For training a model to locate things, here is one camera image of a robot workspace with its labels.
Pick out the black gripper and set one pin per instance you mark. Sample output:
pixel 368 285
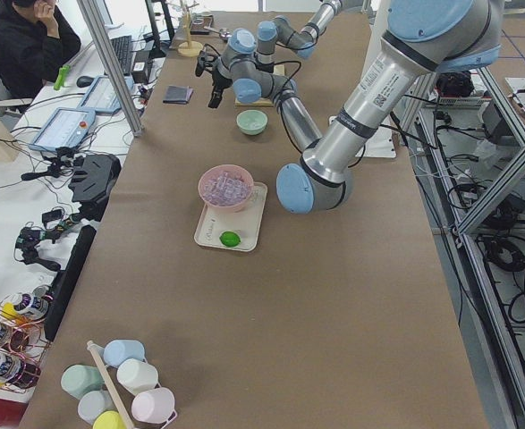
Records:
pixel 220 77

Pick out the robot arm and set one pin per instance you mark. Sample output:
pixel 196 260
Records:
pixel 280 32
pixel 420 37

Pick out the mint green bowl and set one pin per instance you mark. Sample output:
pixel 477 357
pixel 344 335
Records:
pixel 251 122

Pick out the pink bowl of ice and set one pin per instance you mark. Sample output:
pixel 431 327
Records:
pixel 226 187

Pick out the folded grey cloth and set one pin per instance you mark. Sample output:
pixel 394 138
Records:
pixel 177 95

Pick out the wooden mug tree stand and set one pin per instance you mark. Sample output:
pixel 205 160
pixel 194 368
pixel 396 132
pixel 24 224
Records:
pixel 189 47

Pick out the wooden cutting board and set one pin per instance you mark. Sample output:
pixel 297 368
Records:
pixel 279 69

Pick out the black keyboard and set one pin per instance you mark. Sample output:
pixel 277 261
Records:
pixel 122 47

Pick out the blue teach pendant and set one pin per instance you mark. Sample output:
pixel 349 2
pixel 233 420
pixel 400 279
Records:
pixel 100 97
pixel 66 128

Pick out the cream rectangular tray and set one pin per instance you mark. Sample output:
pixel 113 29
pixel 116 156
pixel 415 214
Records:
pixel 245 223

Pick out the computer mouse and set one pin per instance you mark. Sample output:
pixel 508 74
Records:
pixel 84 81

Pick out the green lime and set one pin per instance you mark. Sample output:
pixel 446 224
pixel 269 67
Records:
pixel 230 239

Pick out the black controller device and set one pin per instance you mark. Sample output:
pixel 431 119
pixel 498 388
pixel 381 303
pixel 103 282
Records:
pixel 93 178

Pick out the green handheld tool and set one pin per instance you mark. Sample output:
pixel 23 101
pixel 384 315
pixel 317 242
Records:
pixel 61 77

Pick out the seated person in black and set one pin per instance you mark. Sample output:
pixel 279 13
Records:
pixel 35 42

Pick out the light blue plastic cup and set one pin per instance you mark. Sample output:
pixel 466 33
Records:
pixel 117 351

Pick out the white plastic cup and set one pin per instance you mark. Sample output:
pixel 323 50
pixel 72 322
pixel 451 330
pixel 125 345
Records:
pixel 137 376

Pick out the pink plastic cup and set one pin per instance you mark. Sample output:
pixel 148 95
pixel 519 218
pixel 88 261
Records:
pixel 156 406

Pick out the pale green plastic cup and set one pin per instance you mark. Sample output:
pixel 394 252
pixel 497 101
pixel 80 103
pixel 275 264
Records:
pixel 78 380

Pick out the grey plastic cup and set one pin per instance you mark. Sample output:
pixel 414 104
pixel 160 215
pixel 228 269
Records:
pixel 93 404

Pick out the yellow plastic cup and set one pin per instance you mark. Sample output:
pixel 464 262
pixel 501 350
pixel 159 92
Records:
pixel 109 419

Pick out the aluminium frame post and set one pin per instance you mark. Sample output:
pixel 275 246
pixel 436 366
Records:
pixel 97 31

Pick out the white wire cup rack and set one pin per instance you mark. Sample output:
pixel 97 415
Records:
pixel 121 398

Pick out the copper wire bottle rack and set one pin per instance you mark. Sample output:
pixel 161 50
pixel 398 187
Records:
pixel 22 340

